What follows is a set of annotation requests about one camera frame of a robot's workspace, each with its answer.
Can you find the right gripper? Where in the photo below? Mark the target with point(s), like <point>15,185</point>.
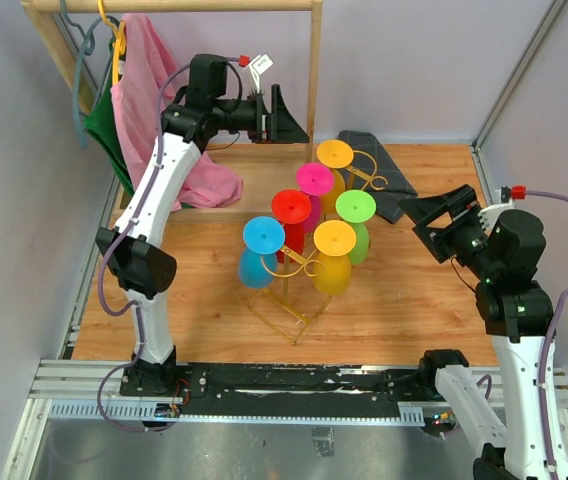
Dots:
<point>422,210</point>

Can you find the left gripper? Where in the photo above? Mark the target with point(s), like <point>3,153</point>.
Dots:
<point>279,125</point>

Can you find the orange wine glass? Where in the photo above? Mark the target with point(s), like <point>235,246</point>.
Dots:
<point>333,240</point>
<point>335,154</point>

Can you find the pink wine glass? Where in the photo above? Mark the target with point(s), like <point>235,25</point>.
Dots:
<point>315,180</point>

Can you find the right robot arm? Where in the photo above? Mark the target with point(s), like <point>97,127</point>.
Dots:
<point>501,245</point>

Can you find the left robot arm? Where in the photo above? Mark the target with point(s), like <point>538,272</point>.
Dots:
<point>222,93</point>

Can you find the green wine glass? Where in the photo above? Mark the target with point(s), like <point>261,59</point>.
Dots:
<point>357,207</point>

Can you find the red wine glass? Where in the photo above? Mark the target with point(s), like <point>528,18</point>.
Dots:
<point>291,208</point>

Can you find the blue wine glass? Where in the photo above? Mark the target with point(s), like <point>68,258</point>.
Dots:
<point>263,237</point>

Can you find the wooden clothes rack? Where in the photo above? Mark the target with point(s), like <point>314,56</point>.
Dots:
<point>46,19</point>

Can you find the grey folded cloth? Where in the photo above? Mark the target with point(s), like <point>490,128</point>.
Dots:
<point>397,187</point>

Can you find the pink garment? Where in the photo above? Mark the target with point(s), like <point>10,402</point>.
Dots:
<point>147,65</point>

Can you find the green garment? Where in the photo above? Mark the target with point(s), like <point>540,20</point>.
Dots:
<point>100,125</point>

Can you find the yellow hanger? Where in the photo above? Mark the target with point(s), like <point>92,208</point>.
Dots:
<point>117,28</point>

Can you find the blue-grey hanger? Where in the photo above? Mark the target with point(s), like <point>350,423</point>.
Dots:
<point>86,49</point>

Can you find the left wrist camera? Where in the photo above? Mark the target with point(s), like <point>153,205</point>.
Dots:
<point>256,68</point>

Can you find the gold wire glass rack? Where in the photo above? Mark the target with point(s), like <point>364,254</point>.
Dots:
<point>291,265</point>

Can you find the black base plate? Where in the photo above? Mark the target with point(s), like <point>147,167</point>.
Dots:
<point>281,390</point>

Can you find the aluminium frame rail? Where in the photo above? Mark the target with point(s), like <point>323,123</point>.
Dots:
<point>85,389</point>

